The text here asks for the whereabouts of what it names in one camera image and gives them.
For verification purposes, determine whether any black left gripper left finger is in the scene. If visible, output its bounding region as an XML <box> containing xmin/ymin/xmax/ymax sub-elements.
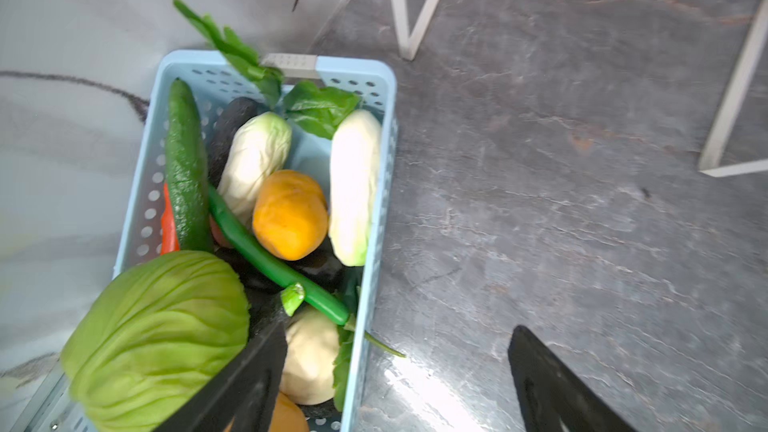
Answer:
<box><xmin>156</xmin><ymin>319</ymin><xmax>287</xmax><ymax>432</ymax></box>

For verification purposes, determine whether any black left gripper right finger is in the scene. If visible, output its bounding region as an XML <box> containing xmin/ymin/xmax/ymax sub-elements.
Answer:
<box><xmin>508</xmin><ymin>325</ymin><xmax>633</xmax><ymax>432</ymax></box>

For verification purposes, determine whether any light blue vegetable basket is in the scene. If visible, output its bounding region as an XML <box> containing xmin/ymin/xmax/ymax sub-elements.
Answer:
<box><xmin>8</xmin><ymin>50</ymin><xmax>400</xmax><ymax>432</ymax></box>

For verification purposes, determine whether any beige potato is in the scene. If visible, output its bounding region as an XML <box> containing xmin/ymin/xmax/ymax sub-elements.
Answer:
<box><xmin>280</xmin><ymin>306</ymin><xmax>340</xmax><ymax>406</ymax></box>

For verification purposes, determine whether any green chili pepper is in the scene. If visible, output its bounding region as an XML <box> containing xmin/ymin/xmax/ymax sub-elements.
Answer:
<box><xmin>207</xmin><ymin>184</ymin><xmax>407</xmax><ymax>359</ymax></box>

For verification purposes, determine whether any green cabbage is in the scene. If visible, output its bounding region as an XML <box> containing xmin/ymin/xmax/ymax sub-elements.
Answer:
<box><xmin>61</xmin><ymin>251</ymin><xmax>250</xmax><ymax>431</ymax></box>

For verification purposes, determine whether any red chili pepper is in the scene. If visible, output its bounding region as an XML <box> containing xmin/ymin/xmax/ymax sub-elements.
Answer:
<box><xmin>160</xmin><ymin>183</ymin><xmax>179</xmax><ymax>255</ymax></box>

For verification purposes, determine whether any orange round fruit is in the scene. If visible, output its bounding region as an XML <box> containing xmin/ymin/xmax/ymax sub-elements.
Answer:
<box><xmin>252</xmin><ymin>170</ymin><xmax>329</xmax><ymax>261</ymax></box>

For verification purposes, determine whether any green cucumber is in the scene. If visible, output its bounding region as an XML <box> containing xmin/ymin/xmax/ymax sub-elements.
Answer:
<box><xmin>165</xmin><ymin>79</ymin><xmax>214</xmax><ymax>252</ymax></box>

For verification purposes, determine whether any white bok choy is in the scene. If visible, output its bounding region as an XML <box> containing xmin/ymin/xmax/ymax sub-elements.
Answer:
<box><xmin>217</xmin><ymin>112</ymin><xmax>292</xmax><ymax>227</ymax></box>

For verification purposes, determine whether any white radish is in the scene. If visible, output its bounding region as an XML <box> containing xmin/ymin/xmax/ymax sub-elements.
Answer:
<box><xmin>328</xmin><ymin>109</ymin><xmax>382</xmax><ymax>267</ymax></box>

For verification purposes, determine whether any white wooden two-tier shelf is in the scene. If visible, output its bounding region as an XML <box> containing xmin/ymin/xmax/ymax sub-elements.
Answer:
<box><xmin>390</xmin><ymin>0</ymin><xmax>767</xmax><ymax>178</ymax></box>

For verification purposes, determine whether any green leafy spinach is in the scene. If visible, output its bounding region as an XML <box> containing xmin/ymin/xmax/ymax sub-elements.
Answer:
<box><xmin>173</xmin><ymin>0</ymin><xmax>360</xmax><ymax>140</ymax></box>

